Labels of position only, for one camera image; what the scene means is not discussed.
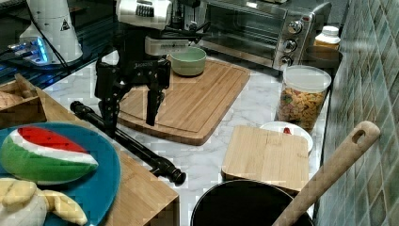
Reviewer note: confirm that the large bamboo cutting board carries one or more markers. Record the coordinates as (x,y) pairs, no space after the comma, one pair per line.
(193,106)

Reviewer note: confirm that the plush watermelon slice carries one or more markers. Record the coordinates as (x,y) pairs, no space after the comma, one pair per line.
(44,156)

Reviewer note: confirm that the black pot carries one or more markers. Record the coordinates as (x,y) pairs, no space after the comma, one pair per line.
(241,203)

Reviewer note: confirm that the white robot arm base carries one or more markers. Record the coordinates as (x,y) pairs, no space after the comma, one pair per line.
(51,33)

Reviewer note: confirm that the plush banana toy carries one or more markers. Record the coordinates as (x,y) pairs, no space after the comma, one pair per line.
(24,204)

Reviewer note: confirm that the white plate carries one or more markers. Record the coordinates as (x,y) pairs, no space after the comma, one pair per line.
(289,128)

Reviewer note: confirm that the blue plate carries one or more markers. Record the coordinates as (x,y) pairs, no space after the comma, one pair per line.
(94,192)

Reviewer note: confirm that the white lidded spice bottle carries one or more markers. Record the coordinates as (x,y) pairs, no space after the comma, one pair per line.
(329,37)

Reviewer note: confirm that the wooden tray box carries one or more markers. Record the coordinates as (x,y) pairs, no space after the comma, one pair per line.
(20,103)

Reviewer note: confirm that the dark round bowl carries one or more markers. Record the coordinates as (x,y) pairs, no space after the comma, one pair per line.
(322,57)

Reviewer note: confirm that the small bamboo cutting board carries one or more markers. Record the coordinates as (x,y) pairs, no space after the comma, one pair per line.
(272,157)

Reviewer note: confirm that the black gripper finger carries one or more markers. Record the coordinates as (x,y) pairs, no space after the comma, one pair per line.
(109,105)
(155,97)

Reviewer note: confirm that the green ceramic bowl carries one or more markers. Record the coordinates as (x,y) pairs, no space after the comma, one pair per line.
(189,62)

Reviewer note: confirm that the wooden spoon handle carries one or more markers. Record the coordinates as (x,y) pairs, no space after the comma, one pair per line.
(359,140)

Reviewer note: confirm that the black drawer handle bar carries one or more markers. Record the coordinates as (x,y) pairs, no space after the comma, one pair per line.
(160,165)

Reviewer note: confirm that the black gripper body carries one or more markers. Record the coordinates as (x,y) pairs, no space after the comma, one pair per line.
(123,64)

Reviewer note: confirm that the clear snack jar white lid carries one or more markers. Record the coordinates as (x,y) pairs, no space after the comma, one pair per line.
(302,95)

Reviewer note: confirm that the silver toaster oven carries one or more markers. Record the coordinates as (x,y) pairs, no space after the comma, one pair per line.
(273,33)

